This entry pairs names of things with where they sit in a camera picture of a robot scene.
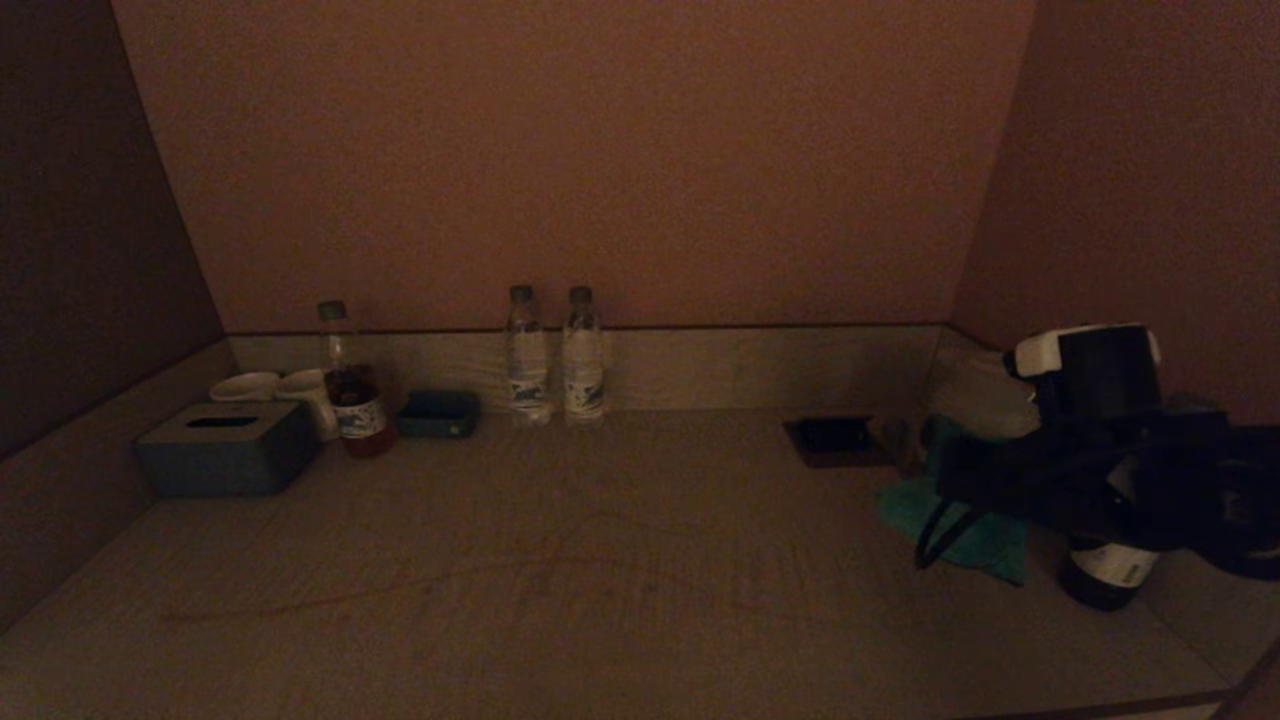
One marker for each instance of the dark drink bottle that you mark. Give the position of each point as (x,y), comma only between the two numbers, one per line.
(1105,575)

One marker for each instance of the white electric kettle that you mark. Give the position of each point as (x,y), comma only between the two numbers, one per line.
(975,390)

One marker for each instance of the amber tea bottle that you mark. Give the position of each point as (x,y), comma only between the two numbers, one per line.
(358,413)

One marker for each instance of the black socket panel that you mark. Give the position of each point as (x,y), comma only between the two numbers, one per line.
(833,440)

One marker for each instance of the white cup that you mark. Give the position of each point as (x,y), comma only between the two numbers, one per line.
(245,387)

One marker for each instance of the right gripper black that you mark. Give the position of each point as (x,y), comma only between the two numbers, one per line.
(1110,480)

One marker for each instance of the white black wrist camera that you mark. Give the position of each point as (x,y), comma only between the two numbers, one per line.
(1095,365)

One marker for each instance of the green cloth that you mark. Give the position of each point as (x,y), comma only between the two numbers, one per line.
(985,545)

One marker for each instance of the small teal tray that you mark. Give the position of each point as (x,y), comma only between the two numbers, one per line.
(438,416)

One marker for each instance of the blue-grey tissue box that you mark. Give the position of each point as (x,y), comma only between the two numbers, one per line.
(228,460)

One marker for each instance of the clear water bottle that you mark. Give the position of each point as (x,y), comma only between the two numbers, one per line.
(526,368)
(583,373)

